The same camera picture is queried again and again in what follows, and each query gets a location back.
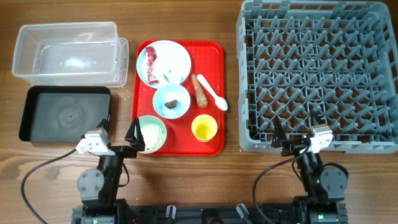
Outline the large light blue plate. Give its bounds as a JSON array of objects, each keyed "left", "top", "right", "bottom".
[{"left": 136, "top": 40, "right": 192, "bottom": 89}]

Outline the yellow plastic cup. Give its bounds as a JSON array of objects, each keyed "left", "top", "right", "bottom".
[{"left": 192, "top": 114, "right": 218, "bottom": 142}]

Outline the white rice pile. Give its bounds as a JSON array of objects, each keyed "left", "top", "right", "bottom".
[{"left": 141, "top": 124, "right": 166, "bottom": 154}]

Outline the grey dishwasher rack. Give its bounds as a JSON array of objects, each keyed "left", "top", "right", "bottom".
[{"left": 236, "top": 1, "right": 397, "bottom": 154}]

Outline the brown food scrap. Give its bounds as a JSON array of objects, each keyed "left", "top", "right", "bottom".
[{"left": 164, "top": 100, "right": 178, "bottom": 110}]

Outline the brown carrot stick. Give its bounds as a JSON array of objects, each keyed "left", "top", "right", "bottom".
[{"left": 191, "top": 74, "right": 208, "bottom": 108}]

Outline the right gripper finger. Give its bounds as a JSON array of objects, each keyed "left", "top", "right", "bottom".
[
  {"left": 310, "top": 110, "right": 324, "bottom": 126},
  {"left": 271, "top": 116, "right": 287, "bottom": 148}
]

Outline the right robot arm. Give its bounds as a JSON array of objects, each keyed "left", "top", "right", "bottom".
[{"left": 271, "top": 111, "right": 349, "bottom": 224}]

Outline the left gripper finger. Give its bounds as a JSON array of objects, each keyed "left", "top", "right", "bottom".
[
  {"left": 124, "top": 117, "right": 145, "bottom": 152},
  {"left": 96, "top": 118, "right": 109, "bottom": 137}
]

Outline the clear plastic waste bin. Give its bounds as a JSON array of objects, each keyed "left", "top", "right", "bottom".
[{"left": 12, "top": 22, "right": 129, "bottom": 88}]

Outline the red serving tray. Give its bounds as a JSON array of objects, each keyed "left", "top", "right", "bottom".
[{"left": 132, "top": 40, "right": 225, "bottom": 156}]

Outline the light green bowl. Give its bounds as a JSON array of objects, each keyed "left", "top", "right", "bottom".
[{"left": 139, "top": 115, "right": 167, "bottom": 154}]

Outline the black rectangular tray bin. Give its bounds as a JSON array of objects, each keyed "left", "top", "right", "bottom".
[{"left": 19, "top": 86, "right": 111, "bottom": 143}]

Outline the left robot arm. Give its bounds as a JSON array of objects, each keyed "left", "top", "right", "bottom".
[{"left": 72, "top": 117, "right": 145, "bottom": 224}]

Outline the red snack wrapper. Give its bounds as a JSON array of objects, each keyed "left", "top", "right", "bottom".
[{"left": 146, "top": 47, "right": 159, "bottom": 85}]

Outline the white plastic spoon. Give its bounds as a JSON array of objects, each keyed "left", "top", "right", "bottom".
[{"left": 197, "top": 74, "right": 228, "bottom": 111}]

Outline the small light blue bowl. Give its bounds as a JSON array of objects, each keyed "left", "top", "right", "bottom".
[{"left": 152, "top": 84, "right": 191, "bottom": 119}]

